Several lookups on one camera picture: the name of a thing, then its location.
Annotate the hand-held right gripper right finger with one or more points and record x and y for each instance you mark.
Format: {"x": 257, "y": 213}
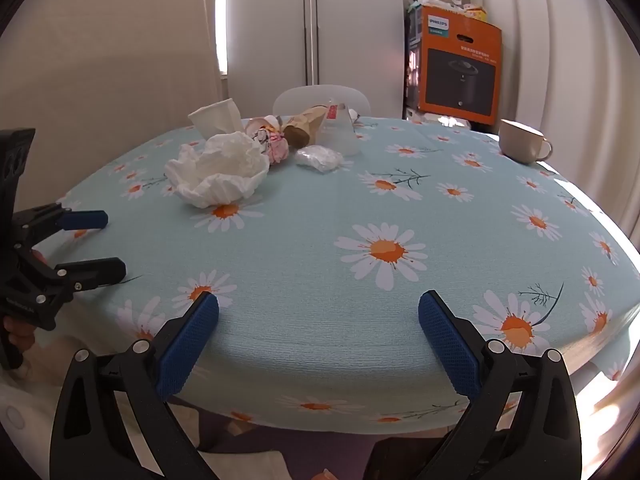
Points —
{"x": 442, "y": 340}

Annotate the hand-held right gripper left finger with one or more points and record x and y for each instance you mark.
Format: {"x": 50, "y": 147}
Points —
{"x": 192, "y": 340}

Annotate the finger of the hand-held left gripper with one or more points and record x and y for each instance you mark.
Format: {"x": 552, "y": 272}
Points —
{"x": 95, "y": 270}
{"x": 82, "y": 219}

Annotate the brown paper bag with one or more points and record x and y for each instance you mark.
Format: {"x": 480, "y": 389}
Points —
{"x": 302, "y": 127}

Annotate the person's left forearm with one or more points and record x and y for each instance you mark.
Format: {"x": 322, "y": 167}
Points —
{"x": 39, "y": 374}

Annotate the person's left hand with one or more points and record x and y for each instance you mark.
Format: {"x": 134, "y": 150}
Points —
{"x": 21, "y": 335}

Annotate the daisy print tablecloth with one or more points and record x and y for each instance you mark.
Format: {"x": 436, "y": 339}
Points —
{"x": 310, "y": 260}

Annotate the crumpled white tissue paper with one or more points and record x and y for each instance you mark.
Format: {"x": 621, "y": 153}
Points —
{"x": 225, "y": 165}

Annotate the white fleece robe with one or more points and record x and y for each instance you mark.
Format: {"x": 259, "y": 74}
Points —
{"x": 17, "y": 440}

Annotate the purple cloth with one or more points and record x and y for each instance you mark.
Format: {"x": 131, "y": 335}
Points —
{"x": 300, "y": 455}

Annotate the beige curtain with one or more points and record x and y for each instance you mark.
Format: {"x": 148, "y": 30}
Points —
{"x": 125, "y": 60}

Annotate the white paper cup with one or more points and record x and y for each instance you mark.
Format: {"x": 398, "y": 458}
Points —
{"x": 215, "y": 117}

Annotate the small pink wrapper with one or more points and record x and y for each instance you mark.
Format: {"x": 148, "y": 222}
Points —
{"x": 260, "y": 123}

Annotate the pink tissue packet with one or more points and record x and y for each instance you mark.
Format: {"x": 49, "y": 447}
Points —
{"x": 274, "y": 147}

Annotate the beige mug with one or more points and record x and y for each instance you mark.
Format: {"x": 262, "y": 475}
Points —
{"x": 517, "y": 142}

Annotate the crumpled white plastic wrap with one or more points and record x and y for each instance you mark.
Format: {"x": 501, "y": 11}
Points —
{"x": 317, "y": 157}

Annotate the clear plastic cup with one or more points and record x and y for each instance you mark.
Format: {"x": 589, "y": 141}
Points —
{"x": 340, "y": 135}

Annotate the white chair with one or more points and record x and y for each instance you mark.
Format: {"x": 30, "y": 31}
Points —
{"x": 300, "y": 100}

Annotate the white wardrobe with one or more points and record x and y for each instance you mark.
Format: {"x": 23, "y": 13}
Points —
{"x": 265, "y": 35}

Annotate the storage shelf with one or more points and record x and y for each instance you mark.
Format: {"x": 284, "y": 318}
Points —
{"x": 413, "y": 60}

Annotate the white curtain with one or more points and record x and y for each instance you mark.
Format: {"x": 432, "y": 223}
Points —
{"x": 560, "y": 60}

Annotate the orange cardboard box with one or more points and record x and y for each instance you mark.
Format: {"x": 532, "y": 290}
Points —
{"x": 460, "y": 25}

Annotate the pile of small packages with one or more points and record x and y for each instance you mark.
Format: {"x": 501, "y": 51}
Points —
{"x": 445, "y": 1}

